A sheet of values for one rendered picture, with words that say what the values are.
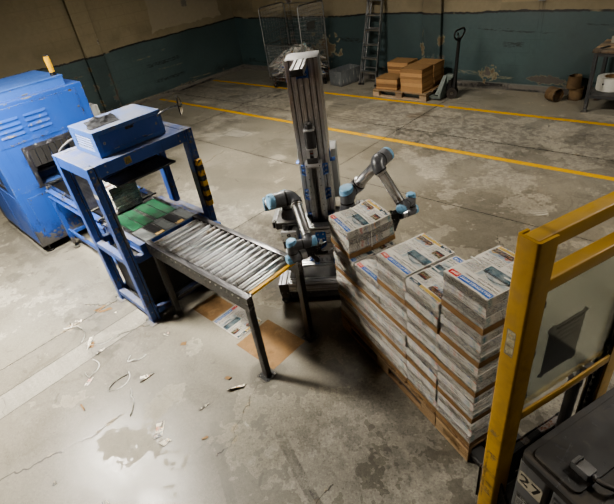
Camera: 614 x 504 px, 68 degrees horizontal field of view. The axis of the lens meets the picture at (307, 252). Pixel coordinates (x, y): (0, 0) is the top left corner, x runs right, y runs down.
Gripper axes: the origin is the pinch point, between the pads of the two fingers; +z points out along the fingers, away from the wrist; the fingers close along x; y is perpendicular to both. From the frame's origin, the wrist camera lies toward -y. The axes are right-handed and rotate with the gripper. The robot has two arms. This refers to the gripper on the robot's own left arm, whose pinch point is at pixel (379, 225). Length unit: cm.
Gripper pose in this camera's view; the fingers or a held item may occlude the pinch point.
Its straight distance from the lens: 353.3
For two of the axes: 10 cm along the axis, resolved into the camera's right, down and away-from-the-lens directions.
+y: -1.3, -8.2, -5.6
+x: 4.6, 4.5, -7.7
